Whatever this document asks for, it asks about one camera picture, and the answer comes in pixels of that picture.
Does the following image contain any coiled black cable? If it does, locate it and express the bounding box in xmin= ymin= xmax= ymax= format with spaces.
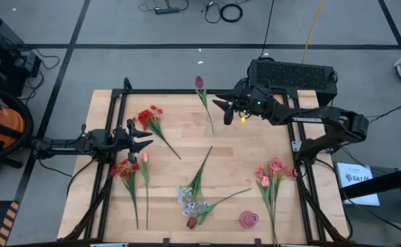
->
xmin=219 ymin=3 xmax=244 ymax=23

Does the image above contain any red artificial flower bunch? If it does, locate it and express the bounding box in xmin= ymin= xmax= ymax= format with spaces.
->
xmin=110 ymin=158 xmax=141 ymax=231
xmin=132 ymin=104 xmax=182 ymax=161

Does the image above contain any pink glass vase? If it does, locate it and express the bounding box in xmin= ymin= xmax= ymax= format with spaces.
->
xmin=238 ymin=210 xmax=260 ymax=230

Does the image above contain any dark red artificial tulip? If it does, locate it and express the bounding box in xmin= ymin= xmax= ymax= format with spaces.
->
xmin=185 ymin=187 xmax=253 ymax=230
xmin=194 ymin=75 xmax=216 ymax=135

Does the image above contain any black computer case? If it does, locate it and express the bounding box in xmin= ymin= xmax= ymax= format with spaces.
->
xmin=247 ymin=58 xmax=339 ymax=108

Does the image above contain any white paper sheet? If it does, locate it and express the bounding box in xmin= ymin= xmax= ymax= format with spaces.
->
xmin=335 ymin=161 xmax=382 ymax=207

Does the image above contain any long black cable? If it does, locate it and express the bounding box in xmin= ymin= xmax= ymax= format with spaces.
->
xmin=257 ymin=0 xmax=276 ymax=60

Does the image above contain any pink artificial tulip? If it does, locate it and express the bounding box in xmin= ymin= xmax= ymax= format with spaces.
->
xmin=139 ymin=152 xmax=152 ymax=231
xmin=255 ymin=174 xmax=277 ymax=246

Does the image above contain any black power strip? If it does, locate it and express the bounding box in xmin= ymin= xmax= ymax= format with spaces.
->
xmin=154 ymin=6 xmax=181 ymax=16

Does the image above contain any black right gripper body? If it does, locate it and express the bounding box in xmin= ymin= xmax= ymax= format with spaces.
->
xmin=233 ymin=85 xmax=275 ymax=119

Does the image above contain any black metal stand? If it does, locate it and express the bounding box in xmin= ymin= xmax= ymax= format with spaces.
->
xmin=339 ymin=163 xmax=401 ymax=247

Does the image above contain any yellow cable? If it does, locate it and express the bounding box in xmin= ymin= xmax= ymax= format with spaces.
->
xmin=301 ymin=0 xmax=326 ymax=65

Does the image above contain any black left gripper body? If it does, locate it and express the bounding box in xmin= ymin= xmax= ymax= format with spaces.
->
xmin=113 ymin=118 xmax=137 ymax=164

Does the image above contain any pink artificial flower bunch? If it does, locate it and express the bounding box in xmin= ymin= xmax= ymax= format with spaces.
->
xmin=254 ymin=156 xmax=299 ymax=246

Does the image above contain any orange black vacuum cleaner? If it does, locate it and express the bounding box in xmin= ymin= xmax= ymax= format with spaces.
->
xmin=0 ymin=85 xmax=44 ymax=179

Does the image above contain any white artificial flower bunch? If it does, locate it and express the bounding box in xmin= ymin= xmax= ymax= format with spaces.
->
xmin=176 ymin=145 xmax=214 ymax=218

